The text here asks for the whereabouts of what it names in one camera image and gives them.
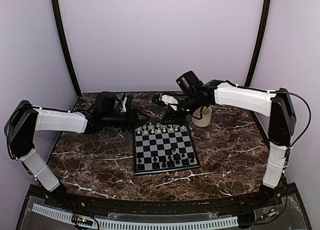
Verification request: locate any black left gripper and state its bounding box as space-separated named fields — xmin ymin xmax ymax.
xmin=102 ymin=106 xmax=151 ymax=132

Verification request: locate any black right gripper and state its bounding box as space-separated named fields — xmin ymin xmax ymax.
xmin=161 ymin=92 xmax=205 ymax=126

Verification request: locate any black white chessboard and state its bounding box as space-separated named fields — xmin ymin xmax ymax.
xmin=133 ymin=122 xmax=201 ymax=176

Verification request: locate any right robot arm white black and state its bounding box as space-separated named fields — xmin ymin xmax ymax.
xmin=154 ymin=79 xmax=297 ymax=207

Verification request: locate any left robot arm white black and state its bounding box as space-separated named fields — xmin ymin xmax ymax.
xmin=4 ymin=100 xmax=150 ymax=208

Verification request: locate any cream ceramic mug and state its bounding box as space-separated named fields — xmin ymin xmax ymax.
xmin=191 ymin=106 xmax=212 ymax=128

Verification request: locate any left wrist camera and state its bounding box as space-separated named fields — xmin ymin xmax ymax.
xmin=93 ymin=91 xmax=133 ymax=115

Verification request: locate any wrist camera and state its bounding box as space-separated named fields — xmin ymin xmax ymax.
xmin=152 ymin=70 xmax=203 ymax=110
xmin=93 ymin=91 xmax=133 ymax=115

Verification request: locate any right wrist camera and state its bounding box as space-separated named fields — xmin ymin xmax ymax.
xmin=152 ymin=70 xmax=203 ymax=110

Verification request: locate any white slotted cable duct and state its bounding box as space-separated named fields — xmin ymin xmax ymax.
xmin=31 ymin=203 xmax=239 ymax=230

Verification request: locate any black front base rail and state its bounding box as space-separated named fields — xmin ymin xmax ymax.
xmin=24 ymin=183 xmax=301 ymax=220

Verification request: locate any left black frame post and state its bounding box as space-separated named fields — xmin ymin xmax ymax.
xmin=51 ymin=0 xmax=82 ymax=98

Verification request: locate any black frame post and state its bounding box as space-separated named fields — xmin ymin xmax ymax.
xmin=244 ymin=0 xmax=271 ymax=87
xmin=51 ymin=0 xmax=82 ymax=98

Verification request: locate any right black frame post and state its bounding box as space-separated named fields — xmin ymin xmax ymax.
xmin=244 ymin=0 xmax=271 ymax=87

